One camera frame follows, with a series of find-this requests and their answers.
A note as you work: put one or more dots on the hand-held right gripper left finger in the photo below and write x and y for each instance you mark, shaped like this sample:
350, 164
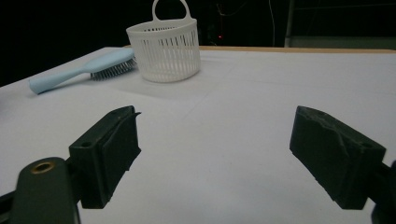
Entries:
102, 155

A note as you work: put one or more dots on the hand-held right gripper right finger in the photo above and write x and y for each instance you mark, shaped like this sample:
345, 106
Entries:
333, 155

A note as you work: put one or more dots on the light blue hairbrush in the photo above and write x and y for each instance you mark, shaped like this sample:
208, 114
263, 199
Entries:
77, 71

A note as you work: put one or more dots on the white slotted plastic basket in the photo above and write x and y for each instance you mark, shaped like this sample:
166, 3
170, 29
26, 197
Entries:
168, 53

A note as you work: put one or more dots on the grey metal frame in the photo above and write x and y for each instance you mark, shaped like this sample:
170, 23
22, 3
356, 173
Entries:
339, 42

